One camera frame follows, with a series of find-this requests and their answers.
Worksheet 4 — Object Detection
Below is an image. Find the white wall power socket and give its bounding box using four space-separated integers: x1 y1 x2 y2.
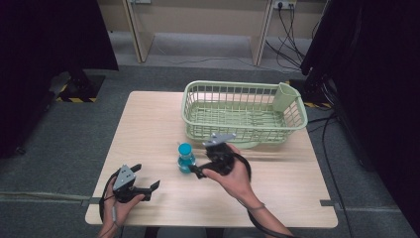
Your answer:
272 0 297 10

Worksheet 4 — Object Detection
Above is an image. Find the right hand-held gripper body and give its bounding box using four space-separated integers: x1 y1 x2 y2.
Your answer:
201 132 238 177

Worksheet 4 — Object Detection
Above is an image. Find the black cables bundle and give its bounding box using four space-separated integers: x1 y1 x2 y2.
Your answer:
264 2 321 72

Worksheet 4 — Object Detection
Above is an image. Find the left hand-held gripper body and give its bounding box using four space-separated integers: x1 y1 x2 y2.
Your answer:
112 164 153 203

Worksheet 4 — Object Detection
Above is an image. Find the grey floor cable cover strip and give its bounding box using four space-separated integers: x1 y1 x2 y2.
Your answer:
0 190 102 203

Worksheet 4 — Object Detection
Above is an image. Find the black stand base hazard tape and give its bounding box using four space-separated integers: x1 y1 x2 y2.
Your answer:
285 77 334 109
49 70 107 104

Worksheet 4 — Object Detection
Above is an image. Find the black curtain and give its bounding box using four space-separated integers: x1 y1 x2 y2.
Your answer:
0 0 120 161
299 0 420 230

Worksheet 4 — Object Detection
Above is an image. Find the person's right hand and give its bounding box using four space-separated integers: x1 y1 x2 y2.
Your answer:
201 143 263 208

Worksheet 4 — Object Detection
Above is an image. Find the blue plastic bottle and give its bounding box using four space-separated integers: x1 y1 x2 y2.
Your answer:
176 142 197 175

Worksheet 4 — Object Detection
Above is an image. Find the light wooden desk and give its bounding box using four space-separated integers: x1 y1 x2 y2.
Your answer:
97 0 331 66

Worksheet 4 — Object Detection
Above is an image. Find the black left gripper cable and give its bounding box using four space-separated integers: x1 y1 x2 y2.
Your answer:
98 168 122 238

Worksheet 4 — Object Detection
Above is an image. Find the black floor cable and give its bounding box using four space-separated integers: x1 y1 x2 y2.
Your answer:
306 111 355 238

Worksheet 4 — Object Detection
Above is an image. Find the green plastic basket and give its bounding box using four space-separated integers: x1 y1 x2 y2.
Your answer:
180 79 309 150

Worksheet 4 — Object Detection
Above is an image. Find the person's left hand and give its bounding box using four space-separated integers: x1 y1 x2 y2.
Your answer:
103 186 147 233

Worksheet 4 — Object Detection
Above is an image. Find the thin wrist band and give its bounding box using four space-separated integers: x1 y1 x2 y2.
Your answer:
247 202 267 213

